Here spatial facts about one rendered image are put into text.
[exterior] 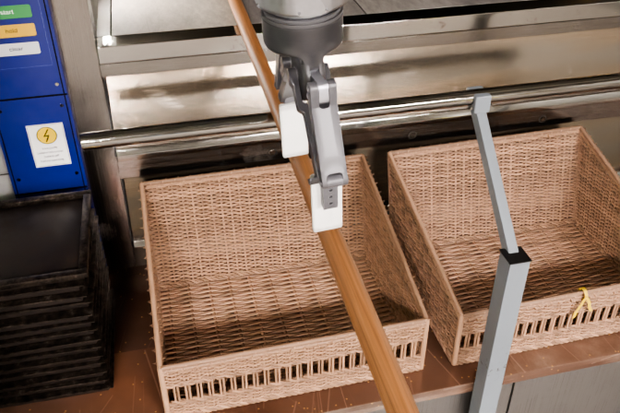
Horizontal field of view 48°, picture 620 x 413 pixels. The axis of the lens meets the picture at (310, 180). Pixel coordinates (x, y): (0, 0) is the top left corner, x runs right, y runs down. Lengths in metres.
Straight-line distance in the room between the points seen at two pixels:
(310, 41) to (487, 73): 1.19
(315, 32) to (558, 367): 1.18
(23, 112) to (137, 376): 0.61
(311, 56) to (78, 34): 0.95
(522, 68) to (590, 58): 0.19
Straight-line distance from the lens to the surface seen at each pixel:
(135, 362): 1.60
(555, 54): 1.87
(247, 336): 1.60
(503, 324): 1.38
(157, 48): 1.54
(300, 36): 0.62
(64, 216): 1.51
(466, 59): 1.76
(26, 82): 1.54
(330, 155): 0.62
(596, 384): 1.78
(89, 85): 1.57
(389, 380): 0.72
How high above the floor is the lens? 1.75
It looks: 34 degrees down
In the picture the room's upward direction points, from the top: straight up
